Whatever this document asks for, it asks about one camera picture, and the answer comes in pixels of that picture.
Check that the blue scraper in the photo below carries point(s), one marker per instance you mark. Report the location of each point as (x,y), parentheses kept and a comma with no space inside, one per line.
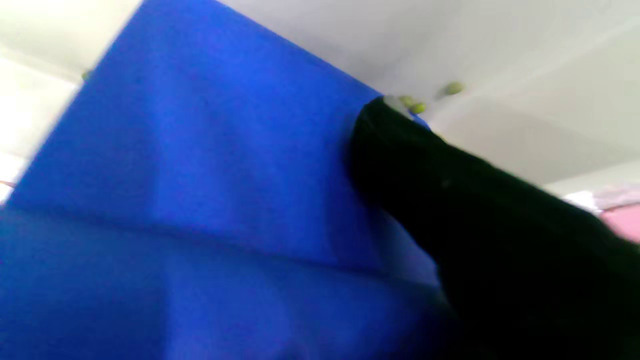
(200,200)

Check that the pink square jar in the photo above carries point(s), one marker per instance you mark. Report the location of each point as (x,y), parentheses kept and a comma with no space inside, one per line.
(622,220)

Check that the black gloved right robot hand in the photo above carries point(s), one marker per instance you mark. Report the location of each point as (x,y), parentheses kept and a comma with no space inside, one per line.
(500,240)

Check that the cream baking tray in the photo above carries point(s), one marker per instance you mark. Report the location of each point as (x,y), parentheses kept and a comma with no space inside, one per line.
(525,60)

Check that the scattered green beans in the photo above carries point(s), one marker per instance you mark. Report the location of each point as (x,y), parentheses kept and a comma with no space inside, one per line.
(417,106)

